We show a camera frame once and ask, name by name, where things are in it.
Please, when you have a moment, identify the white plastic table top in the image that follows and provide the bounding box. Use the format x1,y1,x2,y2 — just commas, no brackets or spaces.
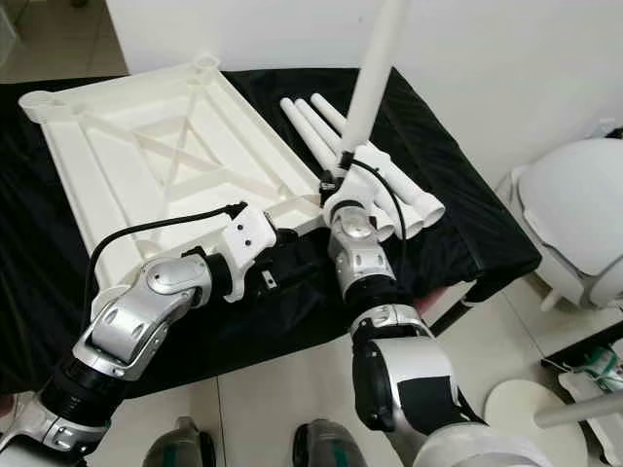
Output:
18,54,337,293

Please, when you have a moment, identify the black table cloth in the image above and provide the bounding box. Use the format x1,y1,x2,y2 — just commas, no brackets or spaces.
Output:
0,68,543,395

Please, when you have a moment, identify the black metal table leg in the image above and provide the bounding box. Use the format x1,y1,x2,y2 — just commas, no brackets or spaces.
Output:
433,300,478,337

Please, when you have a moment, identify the grey green robot right leg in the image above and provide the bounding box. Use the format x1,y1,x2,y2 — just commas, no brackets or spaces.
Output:
290,420,361,467

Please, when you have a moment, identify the grey green robot leg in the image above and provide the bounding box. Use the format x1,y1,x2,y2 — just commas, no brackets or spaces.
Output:
290,420,361,467
146,416,220,467

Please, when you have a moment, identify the grey green robot left leg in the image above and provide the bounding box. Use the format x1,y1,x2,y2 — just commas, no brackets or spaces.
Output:
146,416,220,467

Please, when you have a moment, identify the white plastic chair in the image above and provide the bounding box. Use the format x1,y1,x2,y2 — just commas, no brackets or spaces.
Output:
496,136,623,312

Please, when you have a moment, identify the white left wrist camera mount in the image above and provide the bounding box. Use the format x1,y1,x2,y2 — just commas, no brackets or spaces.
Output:
220,206,280,293

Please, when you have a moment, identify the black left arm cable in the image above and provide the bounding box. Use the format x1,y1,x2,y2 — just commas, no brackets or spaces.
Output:
86,202,246,312

